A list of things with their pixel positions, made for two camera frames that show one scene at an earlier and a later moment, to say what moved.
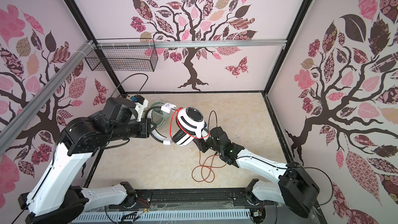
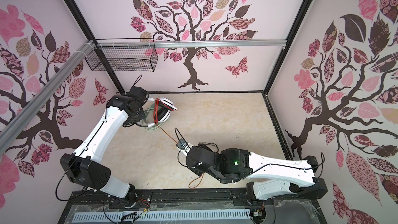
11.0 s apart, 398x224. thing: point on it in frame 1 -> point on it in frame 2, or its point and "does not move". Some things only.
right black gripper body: [210, 144] -> [194, 170]
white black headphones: [190, 123] -> [163, 108]
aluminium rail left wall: [16, 125] does not move
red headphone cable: [172, 114] -> [195, 183]
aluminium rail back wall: [193, 43] does not move
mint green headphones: [159, 117] does not move
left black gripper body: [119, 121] -> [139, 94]
